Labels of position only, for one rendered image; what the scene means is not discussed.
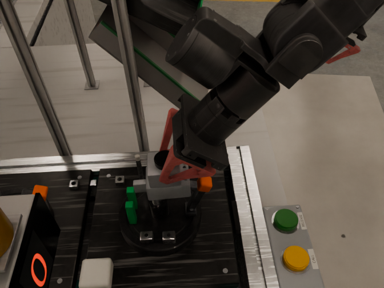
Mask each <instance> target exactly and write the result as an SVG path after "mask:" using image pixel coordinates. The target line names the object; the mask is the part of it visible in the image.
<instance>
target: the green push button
mask: <svg viewBox="0 0 384 288"><path fill-rule="evenodd" d="M274 223H275V225H276V227H277V228H279V229H280V230H282V231H293V230H294V229H295V228H296V227H297V224H298V217H297V215H296V213H295V212H293V211H291V210H289V209H280V210H278V211H277V212H276V214H275V217H274Z"/></svg>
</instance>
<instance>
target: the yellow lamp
mask: <svg viewBox="0 0 384 288"><path fill-rule="evenodd" d="M13 235H14V228H13V225H12V223H11V222H10V220H9V219H8V217H7V216H6V214H5V213H4V212H3V211H2V209H1V208H0V257H1V256H3V255H4V253H5V252H6V251H7V249H8V248H9V246H10V244H11V242H12V240H13Z"/></svg>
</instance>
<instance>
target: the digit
mask: <svg viewBox="0 0 384 288"><path fill-rule="evenodd" d="M52 263H53V259H52V257H51V255H50V254H49V252H48V251H47V250H46V248H45V246H44V245H43V243H42V242H41V240H40V239H39V237H38V236H37V234H36V233H35V231H34V230H33V232H32V235H31V238H30V243H29V246H28V250H27V253H26V258H25V261H24V264H23V269H22V272H21V277H20V279H19V283H20V284H21V285H22V286H23V287H24V288H47V285H48V282H49V276H50V272H51V267H52Z"/></svg>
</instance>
